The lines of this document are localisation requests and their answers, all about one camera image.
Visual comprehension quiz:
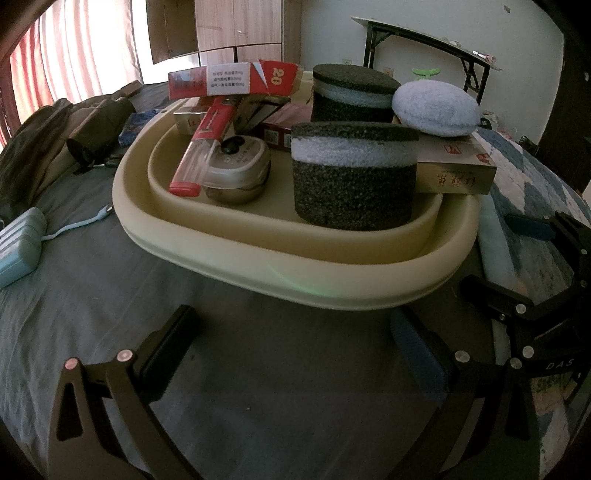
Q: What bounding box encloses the red pack white flap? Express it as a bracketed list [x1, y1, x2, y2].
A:
[249, 59, 299, 99]

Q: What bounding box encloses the red cigarette box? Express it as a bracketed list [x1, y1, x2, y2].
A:
[262, 103, 315, 151]

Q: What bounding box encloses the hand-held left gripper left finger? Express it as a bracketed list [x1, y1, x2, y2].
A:
[48, 304, 204, 480]

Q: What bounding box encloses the beige cigarette box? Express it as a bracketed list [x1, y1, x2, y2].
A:
[174, 99, 209, 136]

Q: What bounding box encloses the light blue power bank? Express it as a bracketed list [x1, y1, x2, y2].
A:
[0, 207, 49, 290]

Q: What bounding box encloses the black foam cylinder white band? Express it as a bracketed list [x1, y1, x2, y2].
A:
[290, 122, 419, 232]
[311, 63, 402, 125]

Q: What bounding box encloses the round metal tin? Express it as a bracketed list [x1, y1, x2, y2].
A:
[202, 136, 271, 205]

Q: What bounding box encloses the white round foam pad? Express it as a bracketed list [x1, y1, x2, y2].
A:
[392, 81, 481, 138]

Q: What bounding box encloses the blue patchwork blanket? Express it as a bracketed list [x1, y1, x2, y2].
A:
[475, 126, 591, 462]

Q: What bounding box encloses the dark door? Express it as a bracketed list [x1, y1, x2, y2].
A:
[537, 0, 591, 197]

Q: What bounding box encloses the cream plastic basin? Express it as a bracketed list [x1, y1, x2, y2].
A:
[113, 69, 484, 311]

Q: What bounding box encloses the pink striped curtain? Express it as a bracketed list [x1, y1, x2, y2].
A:
[0, 0, 149, 145]

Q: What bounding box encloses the long red white carton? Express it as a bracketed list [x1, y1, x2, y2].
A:
[167, 64, 254, 100]

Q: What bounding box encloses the light blue charging cable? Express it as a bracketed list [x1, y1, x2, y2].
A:
[43, 205, 115, 241]

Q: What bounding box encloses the black folding table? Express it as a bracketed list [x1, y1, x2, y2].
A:
[351, 16, 504, 106]

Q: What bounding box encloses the gold white cigarette box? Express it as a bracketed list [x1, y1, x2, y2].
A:
[415, 137, 498, 195]

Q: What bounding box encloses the black cloth bundle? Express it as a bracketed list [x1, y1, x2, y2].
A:
[66, 98, 138, 168]

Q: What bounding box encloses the blue printed packet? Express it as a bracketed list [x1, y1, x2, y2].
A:
[118, 110, 161, 147]

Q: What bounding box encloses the slim red lighter pack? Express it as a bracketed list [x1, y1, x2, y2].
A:
[168, 102, 237, 198]

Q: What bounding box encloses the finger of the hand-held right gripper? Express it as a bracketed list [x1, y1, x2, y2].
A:
[459, 274, 539, 325]
[505, 211, 591, 320]

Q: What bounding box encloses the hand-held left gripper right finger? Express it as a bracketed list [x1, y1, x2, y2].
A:
[390, 308, 542, 480]

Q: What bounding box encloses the wooden wardrobe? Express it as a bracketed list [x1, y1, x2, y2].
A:
[146, 0, 302, 66]

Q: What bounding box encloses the dark olive jacket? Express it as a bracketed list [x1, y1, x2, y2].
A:
[0, 80, 145, 214]

